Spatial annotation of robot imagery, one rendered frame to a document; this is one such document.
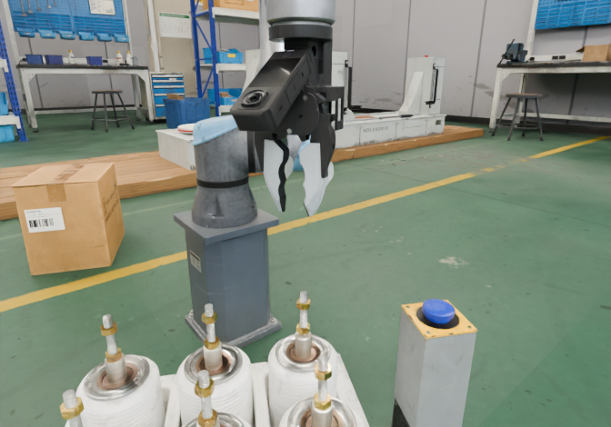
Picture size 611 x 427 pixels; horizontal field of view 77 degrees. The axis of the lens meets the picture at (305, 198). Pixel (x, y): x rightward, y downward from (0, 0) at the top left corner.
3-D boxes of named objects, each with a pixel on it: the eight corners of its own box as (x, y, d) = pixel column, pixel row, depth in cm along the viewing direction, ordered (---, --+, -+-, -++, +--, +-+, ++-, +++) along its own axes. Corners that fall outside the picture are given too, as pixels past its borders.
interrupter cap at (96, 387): (109, 413, 43) (108, 408, 43) (70, 388, 47) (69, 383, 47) (163, 371, 50) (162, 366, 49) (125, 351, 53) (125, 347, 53)
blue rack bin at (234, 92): (206, 104, 547) (205, 88, 541) (230, 103, 570) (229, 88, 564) (223, 105, 510) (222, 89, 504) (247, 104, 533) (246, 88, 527)
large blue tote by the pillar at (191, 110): (165, 128, 486) (161, 98, 475) (194, 125, 513) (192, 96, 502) (182, 132, 451) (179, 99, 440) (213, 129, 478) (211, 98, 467)
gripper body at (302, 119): (345, 134, 49) (348, 31, 45) (318, 143, 41) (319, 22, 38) (292, 131, 52) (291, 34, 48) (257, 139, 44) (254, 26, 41)
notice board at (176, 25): (160, 36, 582) (157, 11, 571) (191, 38, 610) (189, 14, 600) (161, 36, 580) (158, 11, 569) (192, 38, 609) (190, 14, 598)
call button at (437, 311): (415, 312, 51) (416, 299, 51) (443, 309, 52) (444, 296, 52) (430, 331, 48) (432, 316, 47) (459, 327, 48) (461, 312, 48)
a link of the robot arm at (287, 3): (318, -28, 36) (246, -19, 40) (318, 24, 38) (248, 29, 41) (345, -12, 43) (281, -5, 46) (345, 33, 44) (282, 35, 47)
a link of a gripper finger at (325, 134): (340, 175, 44) (331, 96, 42) (335, 178, 42) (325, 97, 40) (303, 176, 46) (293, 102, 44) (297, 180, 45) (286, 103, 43)
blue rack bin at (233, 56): (202, 64, 533) (201, 48, 526) (226, 64, 556) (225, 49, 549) (219, 63, 496) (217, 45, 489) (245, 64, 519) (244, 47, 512)
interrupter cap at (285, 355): (310, 330, 58) (310, 326, 57) (341, 360, 52) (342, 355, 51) (265, 348, 54) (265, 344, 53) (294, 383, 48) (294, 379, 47)
